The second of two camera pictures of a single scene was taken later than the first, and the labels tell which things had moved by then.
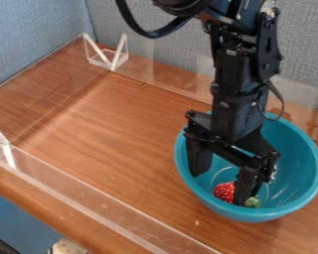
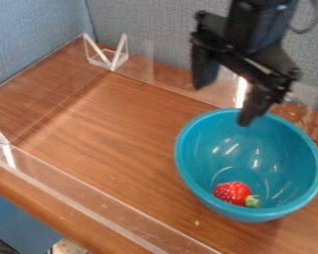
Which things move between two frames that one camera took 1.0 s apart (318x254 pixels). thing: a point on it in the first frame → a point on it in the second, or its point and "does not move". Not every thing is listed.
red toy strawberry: [225, 191] does not move
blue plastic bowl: [297, 181] does not move
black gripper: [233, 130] → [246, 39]
